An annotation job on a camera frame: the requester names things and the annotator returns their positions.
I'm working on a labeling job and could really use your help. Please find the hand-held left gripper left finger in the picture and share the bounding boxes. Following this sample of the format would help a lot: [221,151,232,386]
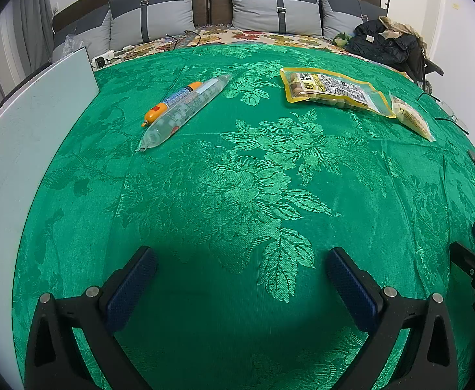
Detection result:
[24,246,158,390]

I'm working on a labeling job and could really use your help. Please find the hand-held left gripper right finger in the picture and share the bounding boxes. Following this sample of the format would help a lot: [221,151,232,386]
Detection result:
[327,246,459,390]

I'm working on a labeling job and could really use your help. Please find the small beige snack packet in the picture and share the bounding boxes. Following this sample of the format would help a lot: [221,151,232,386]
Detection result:
[390,94,437,143]

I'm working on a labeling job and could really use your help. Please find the orange sausage stick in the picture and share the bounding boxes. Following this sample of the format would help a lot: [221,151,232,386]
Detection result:
[141,82,202,128]

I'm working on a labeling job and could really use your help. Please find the clear tube snack packet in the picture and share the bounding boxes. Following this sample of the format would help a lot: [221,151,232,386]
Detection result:
[136,74,232,153]

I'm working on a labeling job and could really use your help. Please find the yellow-edged clear peanut packet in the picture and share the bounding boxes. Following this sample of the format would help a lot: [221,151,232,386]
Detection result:
[279,67,397,119]

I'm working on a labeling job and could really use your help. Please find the eyeglasses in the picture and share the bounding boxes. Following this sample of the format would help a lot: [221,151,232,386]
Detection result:
[416,91,470,136]

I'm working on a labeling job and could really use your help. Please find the green floral blanket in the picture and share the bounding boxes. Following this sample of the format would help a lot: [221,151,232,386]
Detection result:
[12,44,475,390]

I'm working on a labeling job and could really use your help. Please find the white board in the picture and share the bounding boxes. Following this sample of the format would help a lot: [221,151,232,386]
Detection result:
[0,46,100,390]

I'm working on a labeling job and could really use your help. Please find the black jacket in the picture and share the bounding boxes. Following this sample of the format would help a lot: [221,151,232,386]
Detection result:
[345,19,425,80]

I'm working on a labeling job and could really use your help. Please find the beige garment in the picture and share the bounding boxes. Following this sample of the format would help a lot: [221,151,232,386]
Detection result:
[378,15,427,43]

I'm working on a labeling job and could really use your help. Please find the white power strip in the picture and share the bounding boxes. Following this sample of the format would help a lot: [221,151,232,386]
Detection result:
[91,50,116,69]

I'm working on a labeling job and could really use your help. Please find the clear plastic bag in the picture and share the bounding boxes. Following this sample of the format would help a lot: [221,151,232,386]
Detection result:
[62,33,84,55]

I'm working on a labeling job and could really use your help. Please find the colourful floral bedsheet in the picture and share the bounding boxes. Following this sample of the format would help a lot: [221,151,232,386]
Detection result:
[91,28,425,86]

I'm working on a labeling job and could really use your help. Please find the grey curtain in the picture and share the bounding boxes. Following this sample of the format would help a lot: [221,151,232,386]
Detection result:
[0,0,55,110]

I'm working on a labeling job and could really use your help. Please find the grey strapped pillow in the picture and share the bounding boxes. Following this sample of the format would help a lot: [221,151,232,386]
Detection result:
[319,0,388,39]
[108,0,198,45]
[225,0,323,37]
[52,12,112,63]

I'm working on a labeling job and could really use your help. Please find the black cable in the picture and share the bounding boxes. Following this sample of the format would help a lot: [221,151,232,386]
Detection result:
[162,28,206,49]

